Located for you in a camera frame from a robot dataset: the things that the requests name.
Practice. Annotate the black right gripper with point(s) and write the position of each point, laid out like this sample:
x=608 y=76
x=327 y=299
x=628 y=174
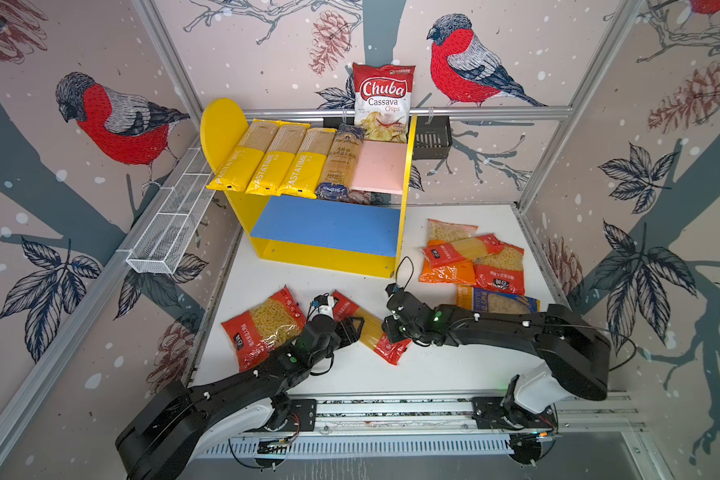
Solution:
x=387 y=329

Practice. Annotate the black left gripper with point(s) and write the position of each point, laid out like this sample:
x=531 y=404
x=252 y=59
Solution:
x=347 y=323

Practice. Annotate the red spaghetti bag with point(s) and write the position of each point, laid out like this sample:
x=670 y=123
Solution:
x=466 y=249
x=372 y=334

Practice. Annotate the blue spaghetti bag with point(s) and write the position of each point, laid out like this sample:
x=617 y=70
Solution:
x=341 y=161

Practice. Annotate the yellow Pastatime spaghetti bag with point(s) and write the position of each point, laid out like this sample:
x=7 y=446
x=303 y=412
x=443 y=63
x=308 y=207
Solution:
x=304 y=173
x=237 y=171
x=277 y=160

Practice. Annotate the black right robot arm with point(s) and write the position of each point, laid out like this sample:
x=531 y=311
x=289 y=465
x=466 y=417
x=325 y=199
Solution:
x=575 y=358

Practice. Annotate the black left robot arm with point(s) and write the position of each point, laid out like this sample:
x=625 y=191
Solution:
x=159 y=441

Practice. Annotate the blue orange pasta bag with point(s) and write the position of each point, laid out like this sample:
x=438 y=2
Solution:
x=482 y=300

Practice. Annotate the yellow pink blue shelf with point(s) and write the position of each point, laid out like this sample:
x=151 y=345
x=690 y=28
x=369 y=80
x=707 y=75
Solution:
x=346 y=237

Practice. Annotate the red short pasta bag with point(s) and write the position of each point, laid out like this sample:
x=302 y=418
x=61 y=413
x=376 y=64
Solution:
x=502 y=271

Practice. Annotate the red macaroni bag left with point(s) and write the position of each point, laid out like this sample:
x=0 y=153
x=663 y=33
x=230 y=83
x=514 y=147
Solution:
x=258 y=331

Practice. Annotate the orange macaroni bag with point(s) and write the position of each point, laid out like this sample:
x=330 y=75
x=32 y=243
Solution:
x=460 y=273

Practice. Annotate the Chuba cassava chips bag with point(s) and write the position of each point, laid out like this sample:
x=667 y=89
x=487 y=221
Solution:
x=383 y=101

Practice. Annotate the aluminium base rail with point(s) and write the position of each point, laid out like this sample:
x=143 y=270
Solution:
x=457 y=424

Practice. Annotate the black wall basket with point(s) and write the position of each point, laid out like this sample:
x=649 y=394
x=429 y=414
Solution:
x=432 y=138

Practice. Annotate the white wire basket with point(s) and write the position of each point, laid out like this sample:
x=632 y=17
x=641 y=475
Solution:
x=170 y=231

